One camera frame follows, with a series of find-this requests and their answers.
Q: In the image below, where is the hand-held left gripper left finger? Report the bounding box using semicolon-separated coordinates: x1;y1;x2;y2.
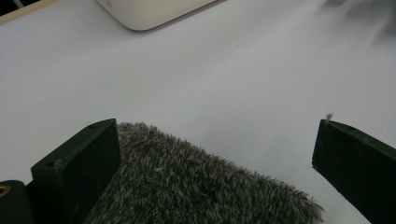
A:
30;118;122;224

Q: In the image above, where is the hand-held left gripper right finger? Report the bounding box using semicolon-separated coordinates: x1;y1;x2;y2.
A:
312;119;396;224

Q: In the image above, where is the grey fluffy cloth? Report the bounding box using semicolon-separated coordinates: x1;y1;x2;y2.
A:
83;121;325;224

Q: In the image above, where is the wooden table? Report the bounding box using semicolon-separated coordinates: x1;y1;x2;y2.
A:
0;0;60;26

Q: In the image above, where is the white plastic bin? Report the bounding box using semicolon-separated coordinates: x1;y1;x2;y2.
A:
95;0;219;32

